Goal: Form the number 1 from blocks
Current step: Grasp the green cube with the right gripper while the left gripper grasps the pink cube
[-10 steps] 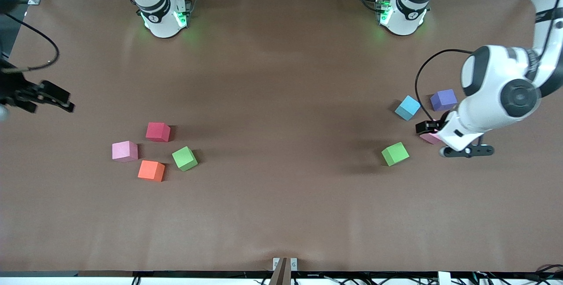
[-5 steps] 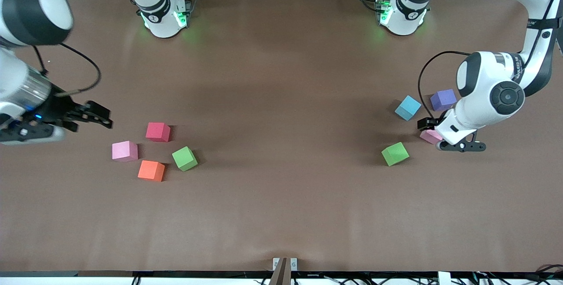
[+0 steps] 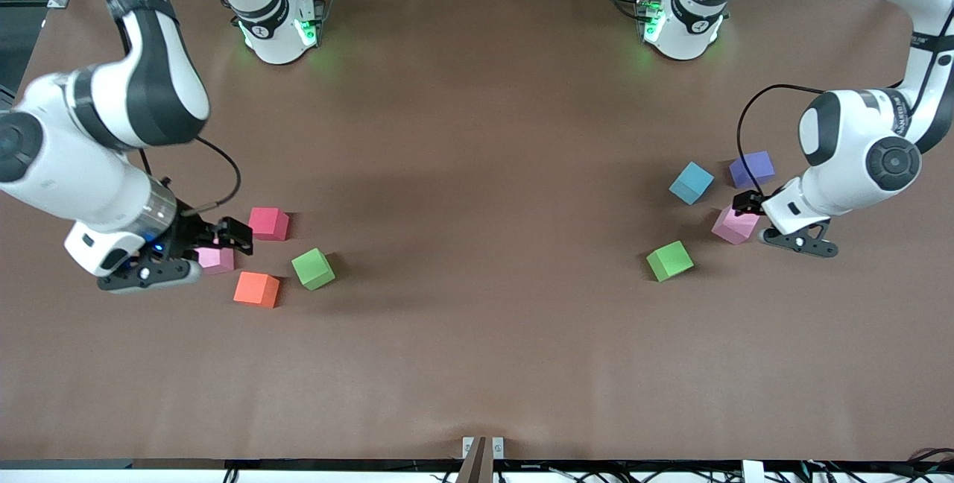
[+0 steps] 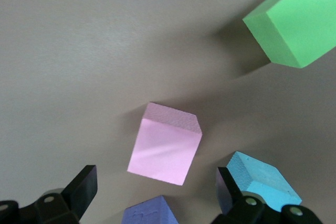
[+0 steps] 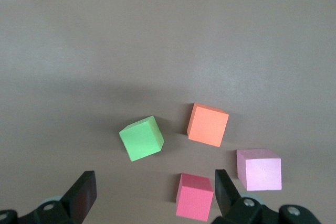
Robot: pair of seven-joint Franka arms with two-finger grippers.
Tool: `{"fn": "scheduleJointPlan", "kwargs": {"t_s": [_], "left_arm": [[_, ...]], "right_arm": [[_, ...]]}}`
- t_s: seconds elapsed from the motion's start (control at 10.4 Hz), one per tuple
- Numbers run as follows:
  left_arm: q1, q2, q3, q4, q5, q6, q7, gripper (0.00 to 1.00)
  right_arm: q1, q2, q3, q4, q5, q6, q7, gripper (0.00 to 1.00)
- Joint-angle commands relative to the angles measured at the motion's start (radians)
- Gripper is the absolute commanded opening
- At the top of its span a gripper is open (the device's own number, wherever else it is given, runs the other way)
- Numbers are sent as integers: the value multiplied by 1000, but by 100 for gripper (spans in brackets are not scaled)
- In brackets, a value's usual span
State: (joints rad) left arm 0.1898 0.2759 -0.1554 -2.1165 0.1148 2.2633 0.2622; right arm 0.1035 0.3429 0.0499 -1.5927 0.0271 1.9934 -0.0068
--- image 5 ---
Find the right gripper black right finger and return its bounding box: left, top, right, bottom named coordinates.
left=212, top=169, right=283, bottom=224

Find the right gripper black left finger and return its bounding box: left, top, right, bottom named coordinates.
left=18, top=170, right=97, bottom=224

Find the orange foam cube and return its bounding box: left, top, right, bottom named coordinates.
left=186, top=102, right=229, bottom=147

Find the green foam cube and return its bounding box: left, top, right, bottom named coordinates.
left=119, top=115, right=165, bottom=162

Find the crimson pink foam cube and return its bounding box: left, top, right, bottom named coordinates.
left=175, top=173, right=214, bottom=222

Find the light pink foam cube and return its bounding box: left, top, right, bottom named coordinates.
left=236, top=148, right=283, bottom=191

